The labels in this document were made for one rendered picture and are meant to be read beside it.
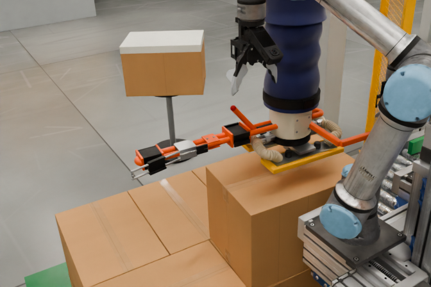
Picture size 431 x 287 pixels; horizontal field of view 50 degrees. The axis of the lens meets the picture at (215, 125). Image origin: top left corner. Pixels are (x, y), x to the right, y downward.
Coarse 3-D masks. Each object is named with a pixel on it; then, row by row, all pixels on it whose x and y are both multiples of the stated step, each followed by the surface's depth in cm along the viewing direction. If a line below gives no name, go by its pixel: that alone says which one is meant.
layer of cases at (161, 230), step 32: (224, 160) 285; (128, 192) 259; (160, 192) 257; (192, 192) 256; (64, 224) 236; (96, 224) 235; (128, 224) 234; (160, 224) 233; (192, 224) 232; (96, 256) 214; (128, 256) 213; (160, 256) 212; (192, 256) 211
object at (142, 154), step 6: (156, 144) 171; (138, 150) 168; (144, 150) 167; (150, 150) 167; (156, 150) 167; (138, 156) 166; (144, 156) 163; (150, 156) 163; (156, 156) 164; (144, 162) 163; (144, 168) 164
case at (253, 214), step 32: (256, 160) 207; (320, 160) 205; (352, 160) 204; (224, 192) 191; (256, 192) 186; (288, 192) 185; (320, 192) 185; (224, 224) 200; (256, 224) 176; (288, 224) 184; (224, 256) 209; (256, 256) 183; (288, 256) 192
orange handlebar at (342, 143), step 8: (312, 112) 195; (320, 112) 192; (264, 128) 182; (272, 128) 183; (312, 128) 182; (320, 128) 179; (208, 136) 176; (216, 136) 176; (224, 136) 179; (328, 136) 174; (352, 136) 172; (360, 136) 172; (200, 144) 172; (208, 144) 173; (216, 144) 174; (336, 144) 171; (344, 144) 170; (168, 152) 171; (136, 160) 164
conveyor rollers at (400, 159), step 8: (400, 160) 278; (408, 160) 276; (392, 168) 273; (400, 168) 269; (392, 176) 263; (384, 184) 257; (384, 192) 248; (392, 192) 253; (384, 200) 247; (392, 200) 243; (384, 208) 237
